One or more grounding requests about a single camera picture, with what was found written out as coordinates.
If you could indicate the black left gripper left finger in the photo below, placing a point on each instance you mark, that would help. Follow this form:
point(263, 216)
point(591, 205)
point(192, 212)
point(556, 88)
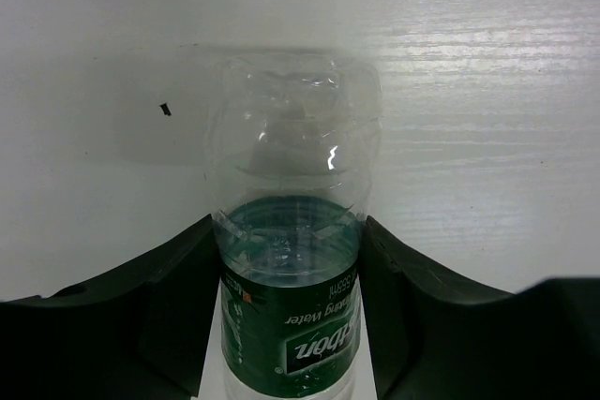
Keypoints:
point(138, 331)

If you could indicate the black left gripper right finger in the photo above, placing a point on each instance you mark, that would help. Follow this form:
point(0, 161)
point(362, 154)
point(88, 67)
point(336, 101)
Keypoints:
point(436, 334)

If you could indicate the green label clear bottle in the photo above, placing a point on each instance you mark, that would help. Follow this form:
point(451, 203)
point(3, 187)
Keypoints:
point(290, 143)

